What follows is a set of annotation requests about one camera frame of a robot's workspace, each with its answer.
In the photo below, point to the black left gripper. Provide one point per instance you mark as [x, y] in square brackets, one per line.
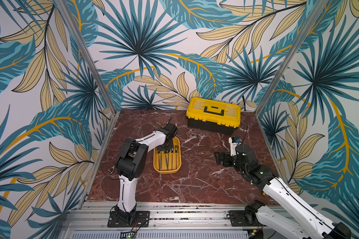
[170, 146]

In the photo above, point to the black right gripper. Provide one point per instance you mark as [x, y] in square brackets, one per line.
[227, 160]

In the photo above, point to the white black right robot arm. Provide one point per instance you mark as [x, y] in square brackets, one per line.
[307, 223]

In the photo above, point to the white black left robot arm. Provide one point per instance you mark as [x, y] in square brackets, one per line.
[131, 162]

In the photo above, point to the yellow plastic storage tray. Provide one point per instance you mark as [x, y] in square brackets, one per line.
[163, 171]

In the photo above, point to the yellow and black toolbox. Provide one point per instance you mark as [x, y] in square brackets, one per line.
[214, 116]

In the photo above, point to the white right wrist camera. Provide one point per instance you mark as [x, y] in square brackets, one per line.
[234, 142]

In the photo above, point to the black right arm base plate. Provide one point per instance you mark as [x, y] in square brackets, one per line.
[243, 218]

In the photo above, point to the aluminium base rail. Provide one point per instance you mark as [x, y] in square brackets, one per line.
[93, 216]

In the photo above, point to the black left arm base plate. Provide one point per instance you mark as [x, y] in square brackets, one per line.
[120, 219]

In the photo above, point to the left aluminium corner post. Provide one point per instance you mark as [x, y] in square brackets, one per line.
[77, 36]

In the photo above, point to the aluminium corner post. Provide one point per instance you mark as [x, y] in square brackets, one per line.
[310, 20]
[77, 36]

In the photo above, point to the right aluminium corner post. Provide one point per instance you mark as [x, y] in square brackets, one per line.
[310, 20]

